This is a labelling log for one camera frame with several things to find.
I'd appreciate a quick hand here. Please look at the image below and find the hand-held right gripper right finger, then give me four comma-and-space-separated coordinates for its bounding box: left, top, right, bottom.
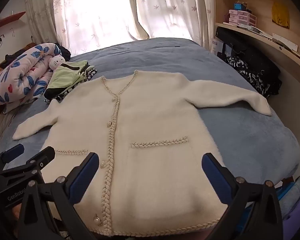
201, 152, 283, 240

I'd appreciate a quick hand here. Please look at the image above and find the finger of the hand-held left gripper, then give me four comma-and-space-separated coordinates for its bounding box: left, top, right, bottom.
0, 146, 56, 180
0, 144, 25, 173

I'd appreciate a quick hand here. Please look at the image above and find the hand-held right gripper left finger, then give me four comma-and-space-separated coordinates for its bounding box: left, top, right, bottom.
16, 152, 100, 240

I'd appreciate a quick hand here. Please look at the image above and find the white fuzzy cardigan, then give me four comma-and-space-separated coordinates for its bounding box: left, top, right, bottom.
12, 70, 272, 235

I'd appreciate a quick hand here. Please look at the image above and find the black clothes pile by shelf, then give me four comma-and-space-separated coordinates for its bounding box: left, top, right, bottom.
215, 27, 282, 95

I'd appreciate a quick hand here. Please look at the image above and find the beige pillow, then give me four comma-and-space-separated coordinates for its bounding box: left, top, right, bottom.
0, 105, 18, 147

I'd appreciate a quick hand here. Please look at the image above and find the black folded garment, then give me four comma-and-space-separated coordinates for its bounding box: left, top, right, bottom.
44, 89, 64, 99

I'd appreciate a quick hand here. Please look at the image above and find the floral rolled quilt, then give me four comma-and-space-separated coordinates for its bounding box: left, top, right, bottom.
0, 42, 65, 113

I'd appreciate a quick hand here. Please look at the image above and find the blue cloth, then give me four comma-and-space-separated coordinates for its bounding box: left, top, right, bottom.
275, 175, 300, 218

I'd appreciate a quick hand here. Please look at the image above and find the green folded garment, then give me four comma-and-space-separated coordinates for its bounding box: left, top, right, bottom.
44, 60, 90, 93

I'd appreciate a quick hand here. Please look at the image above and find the dark cloth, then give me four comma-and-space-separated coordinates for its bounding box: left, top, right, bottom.
56, 44, 72, 60
0, 51, 23, 68

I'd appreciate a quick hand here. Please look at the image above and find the white cat plush toy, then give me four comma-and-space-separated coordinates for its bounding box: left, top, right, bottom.
49, 56, 70, 70

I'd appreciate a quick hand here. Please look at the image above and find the black white striped garment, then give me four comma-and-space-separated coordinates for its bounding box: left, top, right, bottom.
44, 66, 98, 103

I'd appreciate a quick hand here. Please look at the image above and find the black white patterned cloth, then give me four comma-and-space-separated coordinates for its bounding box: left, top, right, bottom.
226, 56, 272, 98

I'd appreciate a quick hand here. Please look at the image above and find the white cardboard box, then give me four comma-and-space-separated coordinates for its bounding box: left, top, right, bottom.
210, 39, 225, 57

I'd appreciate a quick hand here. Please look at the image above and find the blue bed blanket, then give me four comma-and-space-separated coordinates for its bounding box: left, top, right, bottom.
0, 37, 300, 205

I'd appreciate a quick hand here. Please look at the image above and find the floral sheer curtain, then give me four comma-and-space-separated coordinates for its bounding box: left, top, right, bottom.
25, 0, 150, 57
126, 0, 217, 53

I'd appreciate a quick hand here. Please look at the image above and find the magazine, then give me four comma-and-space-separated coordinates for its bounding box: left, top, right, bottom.
237, 24, 270, 37

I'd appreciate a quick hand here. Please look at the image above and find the pink mini drawer organizer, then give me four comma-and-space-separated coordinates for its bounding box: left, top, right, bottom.
229, 9, 257, 27

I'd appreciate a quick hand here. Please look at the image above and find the yellow cloth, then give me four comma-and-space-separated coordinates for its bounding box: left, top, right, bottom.
272, 2, 290, 29

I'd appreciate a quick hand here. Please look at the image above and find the wooden shelf unit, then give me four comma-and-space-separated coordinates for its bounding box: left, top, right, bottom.
212, 0, 300, 100

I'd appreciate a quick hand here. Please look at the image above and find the red wall shelf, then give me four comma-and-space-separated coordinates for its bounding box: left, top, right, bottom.
0, 11, 27, 32

